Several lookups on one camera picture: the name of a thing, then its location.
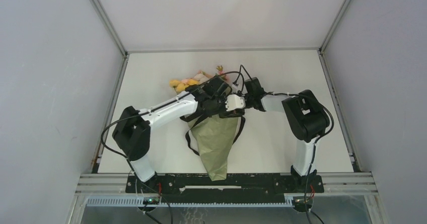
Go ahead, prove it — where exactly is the black printed ribbon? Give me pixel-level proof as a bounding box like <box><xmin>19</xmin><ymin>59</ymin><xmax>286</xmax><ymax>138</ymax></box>
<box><xmin>181</xmin><ymin>115</ymin><xmax>246</xmax><ymax>159</ymax></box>

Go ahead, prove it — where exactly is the pink rose stem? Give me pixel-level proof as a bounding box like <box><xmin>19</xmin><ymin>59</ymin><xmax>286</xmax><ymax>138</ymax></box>
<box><xmin>216</xmin><ymin>65</ymin><xmax>229</xmax><ymax>82</ymax></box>

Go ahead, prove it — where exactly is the yellow flower stem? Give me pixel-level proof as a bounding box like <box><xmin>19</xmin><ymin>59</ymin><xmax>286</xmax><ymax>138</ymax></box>
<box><xmin>169</xmin><ymin>78</ymin><xmax>200</xmax><ymax>93</ymax></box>

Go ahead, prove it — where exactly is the green orange wrapping paper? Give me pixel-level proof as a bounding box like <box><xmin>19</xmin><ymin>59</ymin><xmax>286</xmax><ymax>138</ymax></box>
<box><xmin>187</xmin><ymin>115</ymin><xmax>241</xmax><ymax>181</ymax></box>

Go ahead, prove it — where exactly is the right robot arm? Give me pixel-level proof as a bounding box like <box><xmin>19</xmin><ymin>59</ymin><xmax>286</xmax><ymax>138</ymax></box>
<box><xmin>244</xmin><ymin>78</ymin><xmax>334</xmax><ymax>192</ymax></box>

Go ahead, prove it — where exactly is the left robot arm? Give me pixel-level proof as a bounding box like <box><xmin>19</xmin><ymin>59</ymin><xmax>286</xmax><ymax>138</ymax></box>
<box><xmin>102</xmin><ymin>76</ymin><xmax>246</xmax><ymax>192</ymax></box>

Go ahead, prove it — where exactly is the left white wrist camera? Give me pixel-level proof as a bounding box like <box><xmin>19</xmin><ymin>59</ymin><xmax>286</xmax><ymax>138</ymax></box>
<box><xmin>225</xmin><ymin>94</ymin><xmax>246</xmax><ymax>112</ymax></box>

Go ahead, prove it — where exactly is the black mounting rail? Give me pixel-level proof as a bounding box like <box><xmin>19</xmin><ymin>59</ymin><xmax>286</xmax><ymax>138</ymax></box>
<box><xmin>125</xmin><ymin>173</ymin><xmax>325</xmax><ymax>204</ymax></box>

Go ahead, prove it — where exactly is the white cable duct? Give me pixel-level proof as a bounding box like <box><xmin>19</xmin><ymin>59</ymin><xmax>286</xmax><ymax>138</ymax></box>
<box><xmin>86</xmin><ymin>196</ymin><xmax>294</xmax><ymax>207</ymax></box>

